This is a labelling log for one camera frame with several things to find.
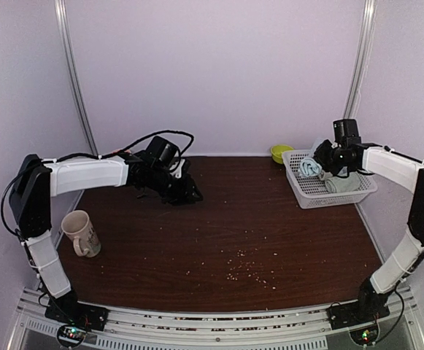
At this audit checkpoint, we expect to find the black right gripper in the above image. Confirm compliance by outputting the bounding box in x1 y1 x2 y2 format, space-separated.
315 139 350 176

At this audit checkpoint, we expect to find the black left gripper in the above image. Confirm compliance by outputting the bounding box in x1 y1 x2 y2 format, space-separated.
147 166 203 206

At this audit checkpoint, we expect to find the light blue towel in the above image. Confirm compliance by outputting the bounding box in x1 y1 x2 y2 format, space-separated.
298 157 323 178

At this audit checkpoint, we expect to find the mint green panda towel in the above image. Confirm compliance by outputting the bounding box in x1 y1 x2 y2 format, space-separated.
325 174 361 193

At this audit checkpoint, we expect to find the white perforated plastic basket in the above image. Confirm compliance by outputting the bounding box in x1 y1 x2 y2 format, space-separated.
282 150 377 209

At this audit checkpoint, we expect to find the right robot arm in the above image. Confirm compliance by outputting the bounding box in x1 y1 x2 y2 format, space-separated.
315 119 424 322

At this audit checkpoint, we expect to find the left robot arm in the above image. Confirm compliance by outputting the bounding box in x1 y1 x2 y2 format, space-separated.
0 131 203 324

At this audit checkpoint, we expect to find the lime green bowl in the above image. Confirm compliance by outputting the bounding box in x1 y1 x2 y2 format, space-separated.
270 144 294 165

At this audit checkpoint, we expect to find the beige printed mug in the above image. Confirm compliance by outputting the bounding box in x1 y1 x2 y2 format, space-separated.
61 210 101 258

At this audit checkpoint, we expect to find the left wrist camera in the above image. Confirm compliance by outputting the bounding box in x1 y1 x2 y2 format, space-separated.
169 158 190 179

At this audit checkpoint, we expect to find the right aluminium corner post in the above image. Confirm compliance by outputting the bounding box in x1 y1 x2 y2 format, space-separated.
343 0 377 120

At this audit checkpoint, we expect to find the aluminium corner post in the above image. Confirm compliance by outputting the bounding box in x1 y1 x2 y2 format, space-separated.
343 0 377 120
54 0 98 155

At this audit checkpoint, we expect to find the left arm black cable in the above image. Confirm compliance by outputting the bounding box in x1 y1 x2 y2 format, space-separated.
0 130 195 234

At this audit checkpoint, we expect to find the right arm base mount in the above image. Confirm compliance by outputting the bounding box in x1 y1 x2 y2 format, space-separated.
326 289 390 347

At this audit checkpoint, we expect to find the front aluminium rail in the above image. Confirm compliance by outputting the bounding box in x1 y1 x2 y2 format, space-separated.
14 286 424 350

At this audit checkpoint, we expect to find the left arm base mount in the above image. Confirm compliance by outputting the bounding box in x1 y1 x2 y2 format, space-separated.
42 281 109 349

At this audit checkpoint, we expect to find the left aluminium corner post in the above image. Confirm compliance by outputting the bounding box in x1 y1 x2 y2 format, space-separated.
54 0 98 155

